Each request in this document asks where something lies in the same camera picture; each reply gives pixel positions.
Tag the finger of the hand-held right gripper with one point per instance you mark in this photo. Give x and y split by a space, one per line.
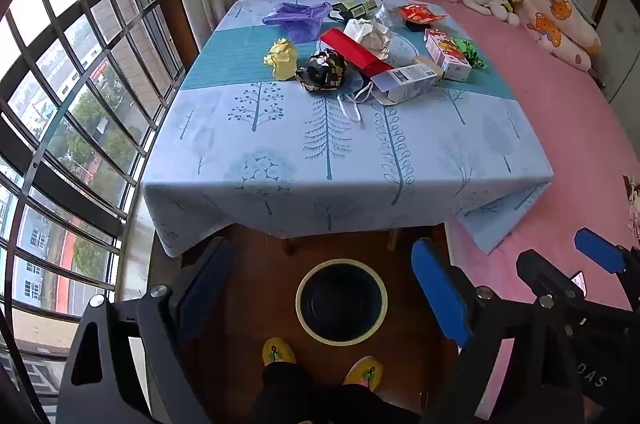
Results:
542 274
597 249

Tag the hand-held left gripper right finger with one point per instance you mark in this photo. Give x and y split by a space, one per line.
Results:
440 294

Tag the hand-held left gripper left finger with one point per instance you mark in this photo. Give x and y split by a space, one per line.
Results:
205 284

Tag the round dark trash bin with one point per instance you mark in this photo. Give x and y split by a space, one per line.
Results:
340 304

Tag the white carton box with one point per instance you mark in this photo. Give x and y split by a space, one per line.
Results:
405 83

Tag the blue face mask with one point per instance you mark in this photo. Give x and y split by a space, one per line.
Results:
350 99

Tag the green wrapper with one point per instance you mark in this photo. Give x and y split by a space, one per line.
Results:
470 51

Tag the yellow paper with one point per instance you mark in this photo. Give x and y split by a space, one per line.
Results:
282 58

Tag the pink white snack box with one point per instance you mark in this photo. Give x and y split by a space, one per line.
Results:
447 53

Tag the long red box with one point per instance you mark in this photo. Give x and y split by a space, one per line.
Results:
345 48

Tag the black packet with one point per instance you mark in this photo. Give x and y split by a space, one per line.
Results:
417 26

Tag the white paper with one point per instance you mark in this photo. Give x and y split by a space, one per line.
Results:
372 33

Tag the purple plastic bag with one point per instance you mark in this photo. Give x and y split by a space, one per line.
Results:
300 21

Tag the clear plastic bag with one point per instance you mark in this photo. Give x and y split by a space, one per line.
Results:
386 16

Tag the orange red snack packet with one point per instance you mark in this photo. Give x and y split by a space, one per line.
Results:
417 11

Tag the green black small box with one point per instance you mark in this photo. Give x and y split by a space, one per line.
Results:
360 7

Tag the wooden table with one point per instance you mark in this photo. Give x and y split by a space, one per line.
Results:
395 240

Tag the yellow slipper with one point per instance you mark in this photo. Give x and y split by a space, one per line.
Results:
277 350
364 371

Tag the pink bed sheet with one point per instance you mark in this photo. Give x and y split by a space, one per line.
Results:
550 128

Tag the table with tree-print cloth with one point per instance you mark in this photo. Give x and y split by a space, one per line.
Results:
300 163

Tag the metal window grille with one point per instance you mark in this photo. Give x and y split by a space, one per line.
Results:
75 189

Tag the rolled bear print quilt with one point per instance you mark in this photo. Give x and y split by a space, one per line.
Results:
555 23

